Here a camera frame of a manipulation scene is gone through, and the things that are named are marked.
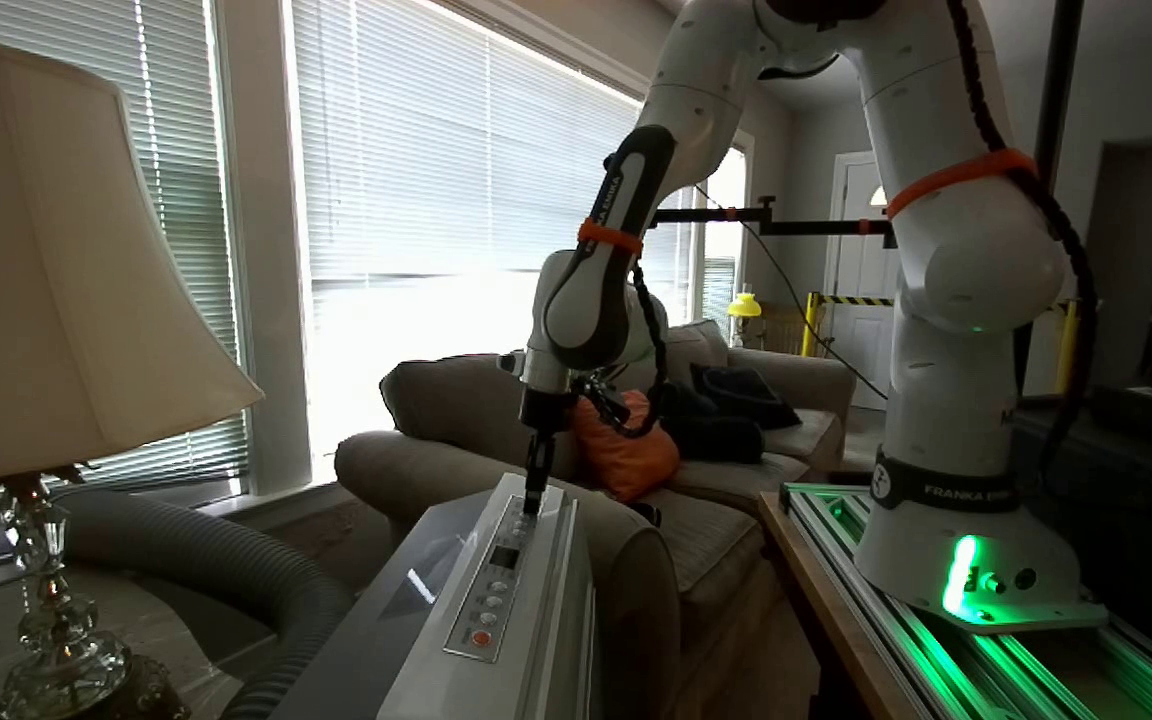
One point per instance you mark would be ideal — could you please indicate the orange bag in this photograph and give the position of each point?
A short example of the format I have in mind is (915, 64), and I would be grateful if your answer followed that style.
(632, 460)

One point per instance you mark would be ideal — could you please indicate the black clothing on sofa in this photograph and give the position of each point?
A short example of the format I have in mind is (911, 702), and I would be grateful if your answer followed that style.
(724, 412)

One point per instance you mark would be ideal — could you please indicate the small yellow lamp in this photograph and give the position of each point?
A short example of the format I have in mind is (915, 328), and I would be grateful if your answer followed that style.
(745, 306)

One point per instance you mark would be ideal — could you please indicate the white portable air conditioner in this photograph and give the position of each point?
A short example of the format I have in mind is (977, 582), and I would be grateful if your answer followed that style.
(482, 613)

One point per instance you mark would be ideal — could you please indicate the green lit robot base rail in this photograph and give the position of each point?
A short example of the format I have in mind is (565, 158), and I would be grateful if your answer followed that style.
(888, 660)

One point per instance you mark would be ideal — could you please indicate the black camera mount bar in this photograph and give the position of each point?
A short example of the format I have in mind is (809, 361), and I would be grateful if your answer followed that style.
(770, 227)

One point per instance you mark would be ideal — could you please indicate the dark cabinet with box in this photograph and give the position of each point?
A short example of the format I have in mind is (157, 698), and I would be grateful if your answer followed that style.
(1096, 488)

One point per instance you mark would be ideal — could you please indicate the white window blinds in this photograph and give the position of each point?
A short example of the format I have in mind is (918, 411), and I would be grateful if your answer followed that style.
(435, 164)

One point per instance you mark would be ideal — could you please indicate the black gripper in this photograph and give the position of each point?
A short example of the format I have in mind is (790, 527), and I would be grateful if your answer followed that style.
(547, 412)

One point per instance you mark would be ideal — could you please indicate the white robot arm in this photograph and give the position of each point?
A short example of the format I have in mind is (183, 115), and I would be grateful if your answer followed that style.
(980, 253)

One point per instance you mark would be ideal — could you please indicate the grey sofa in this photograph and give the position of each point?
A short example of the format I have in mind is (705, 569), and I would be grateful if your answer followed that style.
(693, 601)

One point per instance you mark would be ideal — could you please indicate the cream shade crystal table lamp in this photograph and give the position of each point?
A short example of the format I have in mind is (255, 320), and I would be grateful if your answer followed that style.
(100, 349)

